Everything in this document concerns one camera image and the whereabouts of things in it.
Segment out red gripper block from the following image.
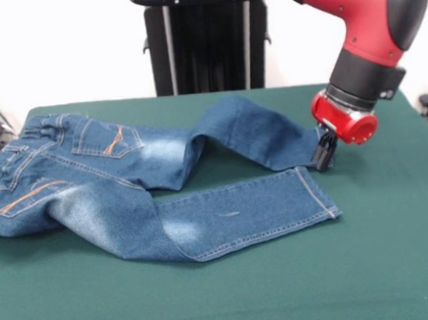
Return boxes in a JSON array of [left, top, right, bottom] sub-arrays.
[[307, 86, 381, 173]]

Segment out blue denim jeans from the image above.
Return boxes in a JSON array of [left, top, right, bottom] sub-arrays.
[[0, 87, 347, 279]]

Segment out dark green table cloth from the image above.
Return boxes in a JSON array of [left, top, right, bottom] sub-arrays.
[[0, 73, 428, 320]]

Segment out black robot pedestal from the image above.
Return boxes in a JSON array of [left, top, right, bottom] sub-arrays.
[[126, 0, 291, 100]]

